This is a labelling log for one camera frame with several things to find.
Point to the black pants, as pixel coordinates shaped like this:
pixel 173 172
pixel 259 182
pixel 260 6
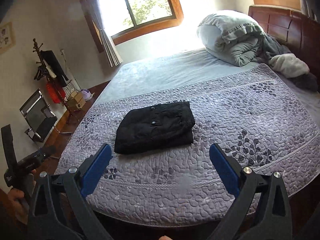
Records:
pixel 155 127

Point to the person's left hand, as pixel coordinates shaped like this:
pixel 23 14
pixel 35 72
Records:
pixel 15 196

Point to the light blue bed sheet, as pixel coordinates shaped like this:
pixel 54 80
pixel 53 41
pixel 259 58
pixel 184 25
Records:
pixel 162 70

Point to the grey-green duvet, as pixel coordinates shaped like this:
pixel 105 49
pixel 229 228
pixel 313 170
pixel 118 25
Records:
pixel 240 52

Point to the striped bag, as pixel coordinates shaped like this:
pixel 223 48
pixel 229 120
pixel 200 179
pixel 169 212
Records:
pixel 68 88

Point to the white fleece cloth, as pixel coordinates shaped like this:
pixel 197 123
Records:
pixel 290 66

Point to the dark grey blanket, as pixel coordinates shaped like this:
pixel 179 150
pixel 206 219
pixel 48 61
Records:
pixel 275 47

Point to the black hanging garment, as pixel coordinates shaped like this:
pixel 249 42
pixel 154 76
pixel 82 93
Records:
pixel 53 65

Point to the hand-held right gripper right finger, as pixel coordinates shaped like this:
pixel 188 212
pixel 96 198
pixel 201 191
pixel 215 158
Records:
pixel 225 170

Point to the dark grey cloth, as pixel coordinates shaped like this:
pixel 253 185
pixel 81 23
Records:
pixel 306 82

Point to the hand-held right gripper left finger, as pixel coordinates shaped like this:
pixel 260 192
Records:
pixel 96 170

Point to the wooden headboard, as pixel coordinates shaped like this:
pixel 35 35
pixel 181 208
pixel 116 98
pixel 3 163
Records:
pixel 287 25

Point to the chrome mesh chair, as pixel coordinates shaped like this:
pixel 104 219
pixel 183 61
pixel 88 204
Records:
pixel 40 117

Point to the red bag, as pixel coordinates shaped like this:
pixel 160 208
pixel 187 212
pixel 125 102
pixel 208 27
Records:
pixel 53 92

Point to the framed wall picture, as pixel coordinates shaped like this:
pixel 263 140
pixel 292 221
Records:
pixel 6 38

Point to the grey quilted bedspread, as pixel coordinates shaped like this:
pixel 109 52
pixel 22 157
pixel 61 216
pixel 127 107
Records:
pixel 212 120

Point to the large wooden-framed window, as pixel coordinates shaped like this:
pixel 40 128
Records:
pixel 140 2

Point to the light blue pillow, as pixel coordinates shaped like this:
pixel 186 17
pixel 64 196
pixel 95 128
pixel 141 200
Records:
pixel 220 27

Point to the wooden coat rack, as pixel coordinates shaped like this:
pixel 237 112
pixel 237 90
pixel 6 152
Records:
pixel 37 55

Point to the white and purple container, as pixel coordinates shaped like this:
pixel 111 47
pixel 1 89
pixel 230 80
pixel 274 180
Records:
pixel 87 94

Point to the cardboard box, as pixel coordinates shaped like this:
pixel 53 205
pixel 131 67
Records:
pixel 76 103

